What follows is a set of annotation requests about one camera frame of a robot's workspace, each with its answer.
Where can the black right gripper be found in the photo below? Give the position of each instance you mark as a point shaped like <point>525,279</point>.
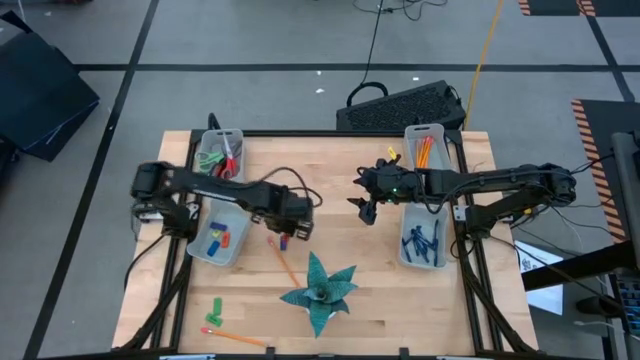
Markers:
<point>395,182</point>

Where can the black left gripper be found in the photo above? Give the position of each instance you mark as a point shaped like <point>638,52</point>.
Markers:
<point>290,210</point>

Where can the dark blue eraser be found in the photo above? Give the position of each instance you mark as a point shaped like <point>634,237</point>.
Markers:
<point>284,245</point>
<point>218,226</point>

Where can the yellow eraser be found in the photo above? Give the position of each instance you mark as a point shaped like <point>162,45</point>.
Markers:
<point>216,233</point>

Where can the light blue eraser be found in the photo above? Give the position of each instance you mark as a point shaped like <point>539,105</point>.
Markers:
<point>213,248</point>

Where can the artificial plant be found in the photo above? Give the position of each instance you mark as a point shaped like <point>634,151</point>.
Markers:
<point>320,295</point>

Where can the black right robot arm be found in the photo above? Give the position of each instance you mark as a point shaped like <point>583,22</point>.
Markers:
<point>500,180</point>

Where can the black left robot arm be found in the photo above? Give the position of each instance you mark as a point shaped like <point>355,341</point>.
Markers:
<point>215,189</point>

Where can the yellow tag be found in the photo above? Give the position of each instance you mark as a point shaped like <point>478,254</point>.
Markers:
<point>392,153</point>

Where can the black mesh computer case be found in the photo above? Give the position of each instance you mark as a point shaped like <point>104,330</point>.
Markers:
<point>400,110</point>

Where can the green eraser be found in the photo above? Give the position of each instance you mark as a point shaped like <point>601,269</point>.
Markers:
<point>214,320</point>
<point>217,306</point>

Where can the white paper sheet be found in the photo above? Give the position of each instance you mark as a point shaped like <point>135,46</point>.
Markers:
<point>535,257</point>

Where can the black desk beam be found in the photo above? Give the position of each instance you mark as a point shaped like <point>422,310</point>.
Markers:
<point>575,267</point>

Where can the black mat with hazard stripes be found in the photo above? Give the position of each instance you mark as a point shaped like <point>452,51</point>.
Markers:
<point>597,125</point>
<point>550,6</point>
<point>615,6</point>

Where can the black floor case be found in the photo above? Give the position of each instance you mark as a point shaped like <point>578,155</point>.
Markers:
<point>40,95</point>

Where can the computer keyboard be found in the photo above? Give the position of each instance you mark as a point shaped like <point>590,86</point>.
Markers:
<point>631,305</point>

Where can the black aluminium table frame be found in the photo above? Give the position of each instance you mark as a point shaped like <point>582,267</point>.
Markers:
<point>325,133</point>

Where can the grey desk post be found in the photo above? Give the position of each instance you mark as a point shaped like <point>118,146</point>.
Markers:
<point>627,185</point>

